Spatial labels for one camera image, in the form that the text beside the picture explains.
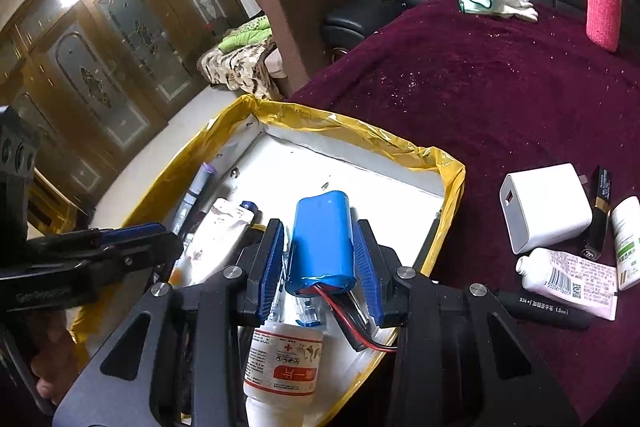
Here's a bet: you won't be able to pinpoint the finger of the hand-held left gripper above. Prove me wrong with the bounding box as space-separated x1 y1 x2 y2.
25 222 167 255
102 235 185 276

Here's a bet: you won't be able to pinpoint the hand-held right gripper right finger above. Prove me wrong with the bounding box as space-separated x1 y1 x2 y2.
353 220 581 427

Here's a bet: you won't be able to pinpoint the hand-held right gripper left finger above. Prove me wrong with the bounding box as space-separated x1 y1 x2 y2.
52 218 286 427

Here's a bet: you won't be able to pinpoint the blue battery pack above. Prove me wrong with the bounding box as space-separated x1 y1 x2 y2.
284 189 401 352

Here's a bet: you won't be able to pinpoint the white tray with yellow tape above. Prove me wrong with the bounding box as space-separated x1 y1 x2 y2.
70 96 466 427

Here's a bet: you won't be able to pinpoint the person's left hand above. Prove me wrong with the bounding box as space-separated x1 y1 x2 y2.
27 309 81 408

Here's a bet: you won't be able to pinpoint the white cosmetic tube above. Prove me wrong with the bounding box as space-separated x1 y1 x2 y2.
182 198 264 278

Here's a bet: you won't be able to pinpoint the lavender pen purple cap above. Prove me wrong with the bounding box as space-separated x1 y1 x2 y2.
177 162 216 233

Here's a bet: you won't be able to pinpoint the white bottle red label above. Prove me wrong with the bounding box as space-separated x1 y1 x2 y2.
242 319 325 427

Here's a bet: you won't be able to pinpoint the wooden glass-panel doors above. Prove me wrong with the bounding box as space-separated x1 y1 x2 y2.
0 0 251 233

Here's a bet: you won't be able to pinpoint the black signing pen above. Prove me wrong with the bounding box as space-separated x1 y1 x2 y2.
494 288 593 332

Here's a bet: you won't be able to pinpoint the white charger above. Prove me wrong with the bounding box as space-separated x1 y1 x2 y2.
499 163 593 255

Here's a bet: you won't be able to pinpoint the patterned brown blanket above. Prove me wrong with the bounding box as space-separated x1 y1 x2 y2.
197 39 288 100

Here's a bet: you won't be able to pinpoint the maroon tablecloth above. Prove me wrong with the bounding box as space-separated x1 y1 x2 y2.
285 0 640 427

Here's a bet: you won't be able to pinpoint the small white bottle pink label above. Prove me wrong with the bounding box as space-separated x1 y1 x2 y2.
515 248 618 321

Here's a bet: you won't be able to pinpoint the green blanket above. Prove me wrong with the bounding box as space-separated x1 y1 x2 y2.
217 18 273 54

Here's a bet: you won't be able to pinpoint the black lipstick tube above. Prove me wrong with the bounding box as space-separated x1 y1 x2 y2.
580 166 613 260

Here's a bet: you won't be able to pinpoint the brown armchair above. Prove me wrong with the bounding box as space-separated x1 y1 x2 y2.
250 0 386 100

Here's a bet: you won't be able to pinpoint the white bottle green label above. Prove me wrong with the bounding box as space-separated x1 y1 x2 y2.
610 196 640 292

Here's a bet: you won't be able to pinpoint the white gloves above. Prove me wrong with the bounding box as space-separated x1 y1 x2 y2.
482 0 540 22

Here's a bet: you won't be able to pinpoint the pink crochet bottle holder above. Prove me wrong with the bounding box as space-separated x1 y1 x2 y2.
581 0 622 54

